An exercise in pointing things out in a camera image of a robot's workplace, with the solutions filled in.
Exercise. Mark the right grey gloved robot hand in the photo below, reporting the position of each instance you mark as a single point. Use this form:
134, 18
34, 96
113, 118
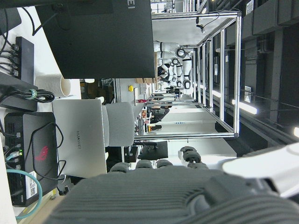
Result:
144, 198

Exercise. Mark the white paper cup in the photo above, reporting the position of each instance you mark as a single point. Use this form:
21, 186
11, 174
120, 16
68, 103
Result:
49, 85

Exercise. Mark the small black monitor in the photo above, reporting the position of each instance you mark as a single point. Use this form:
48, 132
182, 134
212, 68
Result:
156, 150

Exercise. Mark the grey office chair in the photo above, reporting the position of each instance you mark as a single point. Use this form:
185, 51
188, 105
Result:
119, 123

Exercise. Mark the silver Huawei laptop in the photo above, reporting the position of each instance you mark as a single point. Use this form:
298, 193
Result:
79, 149

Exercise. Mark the yellow round button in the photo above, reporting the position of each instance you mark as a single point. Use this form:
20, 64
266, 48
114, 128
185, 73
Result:
131, 88

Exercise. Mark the black box with red logo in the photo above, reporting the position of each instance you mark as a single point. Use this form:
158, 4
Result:
45, 121

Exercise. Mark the white humanoid robot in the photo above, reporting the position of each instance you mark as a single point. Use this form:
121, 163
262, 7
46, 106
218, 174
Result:
170, 46

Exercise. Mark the black Huawei monitor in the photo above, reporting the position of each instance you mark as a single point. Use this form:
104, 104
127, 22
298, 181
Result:
100, 39

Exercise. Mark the black docking hub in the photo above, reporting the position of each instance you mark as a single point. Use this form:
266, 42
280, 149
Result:
26, 60

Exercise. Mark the aluminium cell frame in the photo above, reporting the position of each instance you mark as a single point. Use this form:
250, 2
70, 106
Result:
237, 70

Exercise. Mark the small camera on frame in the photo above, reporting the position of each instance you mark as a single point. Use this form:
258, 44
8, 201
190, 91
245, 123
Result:
201, 27

